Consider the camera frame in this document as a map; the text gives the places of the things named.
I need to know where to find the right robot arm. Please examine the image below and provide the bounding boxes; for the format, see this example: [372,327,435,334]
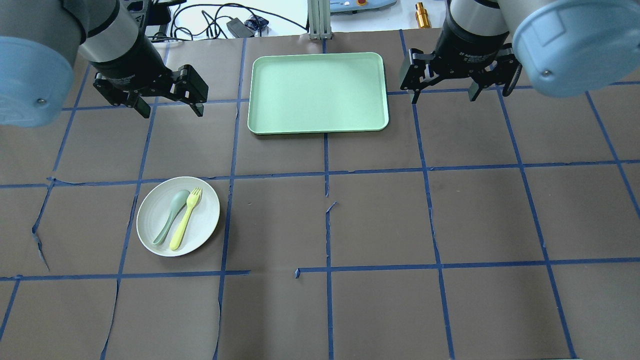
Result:
[398,0,640,104]

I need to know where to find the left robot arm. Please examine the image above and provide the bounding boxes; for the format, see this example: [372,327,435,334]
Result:
[0,0,209,128]

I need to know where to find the white round plate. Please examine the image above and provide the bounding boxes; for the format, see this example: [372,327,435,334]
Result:
[135,177,221,257]

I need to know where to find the aluminium frame post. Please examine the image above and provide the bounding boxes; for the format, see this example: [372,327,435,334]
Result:
[307,0,333,40]

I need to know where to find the pale green spoon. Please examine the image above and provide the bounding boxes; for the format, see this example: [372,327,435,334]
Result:
[151,189,191,246]

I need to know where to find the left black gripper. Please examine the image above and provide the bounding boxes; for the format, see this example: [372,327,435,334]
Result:
[93,36,209,119]

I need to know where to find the teach pendant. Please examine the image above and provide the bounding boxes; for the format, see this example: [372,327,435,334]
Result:
[329,0,398,15]

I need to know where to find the black power adapter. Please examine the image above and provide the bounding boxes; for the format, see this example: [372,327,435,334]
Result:
[226,17,255,39]

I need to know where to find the yellow plastic fork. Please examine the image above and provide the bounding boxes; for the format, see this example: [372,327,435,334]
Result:
[169,187,202,251]

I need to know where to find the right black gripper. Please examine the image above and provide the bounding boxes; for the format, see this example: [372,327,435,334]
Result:
[399,20,522,105]

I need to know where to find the brass cylinder tool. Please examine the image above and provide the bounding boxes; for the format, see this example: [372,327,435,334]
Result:
[414,2,432,28]

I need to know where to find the light green tray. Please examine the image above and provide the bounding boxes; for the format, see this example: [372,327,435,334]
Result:
[247,52,390,135]

